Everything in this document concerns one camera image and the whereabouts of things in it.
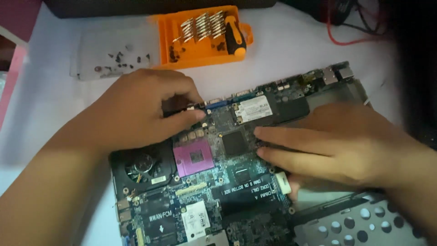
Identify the person's right hand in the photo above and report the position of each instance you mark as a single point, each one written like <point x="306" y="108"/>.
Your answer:
<point x="341" y="150"/>

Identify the person's left hand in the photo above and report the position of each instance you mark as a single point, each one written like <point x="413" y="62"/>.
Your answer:
<point x="136" y="109"/>

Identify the blue laptop motherboard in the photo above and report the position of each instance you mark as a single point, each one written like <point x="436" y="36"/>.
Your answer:
<point x="235" y="143"/>

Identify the scattered small black screws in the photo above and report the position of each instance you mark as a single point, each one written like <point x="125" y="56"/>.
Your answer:
<point x="118" y="58"/>

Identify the black cooling fan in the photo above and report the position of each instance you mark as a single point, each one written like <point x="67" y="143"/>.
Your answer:
<point x="143" y="165"/>

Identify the heap of black screws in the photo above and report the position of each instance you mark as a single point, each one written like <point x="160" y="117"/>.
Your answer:
<point x="173" y="54"/>

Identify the white plastic connector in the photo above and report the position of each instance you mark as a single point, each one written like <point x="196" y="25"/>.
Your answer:
<point x="283" y="182"/>

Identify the pink processor socket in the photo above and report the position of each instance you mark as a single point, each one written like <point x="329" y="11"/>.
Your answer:
<point x="193" y="158"/>

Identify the grey metal chassis with holes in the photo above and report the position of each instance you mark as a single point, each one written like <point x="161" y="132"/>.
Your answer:
<point x="355" y="223"/>

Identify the clear plastic case lid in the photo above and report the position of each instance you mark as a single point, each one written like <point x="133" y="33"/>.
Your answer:
<point x="95" y="44"/>

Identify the orange screwdriver bit case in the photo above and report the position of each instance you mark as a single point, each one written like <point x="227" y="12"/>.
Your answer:
<point x="201" y="51"/>

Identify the long black device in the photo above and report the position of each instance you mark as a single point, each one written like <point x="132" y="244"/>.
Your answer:
<point x="153" y="6"/>

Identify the rows of silver screwdriver bits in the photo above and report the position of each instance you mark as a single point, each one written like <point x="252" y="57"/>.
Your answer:
<point x="201" y="27"/>

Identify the small white labelled card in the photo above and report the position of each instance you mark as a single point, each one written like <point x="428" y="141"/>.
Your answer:
<point x="195" y="220"/>

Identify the pink furniture piece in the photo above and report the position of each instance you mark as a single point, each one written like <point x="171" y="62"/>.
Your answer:
<point x="17" y="17"/>

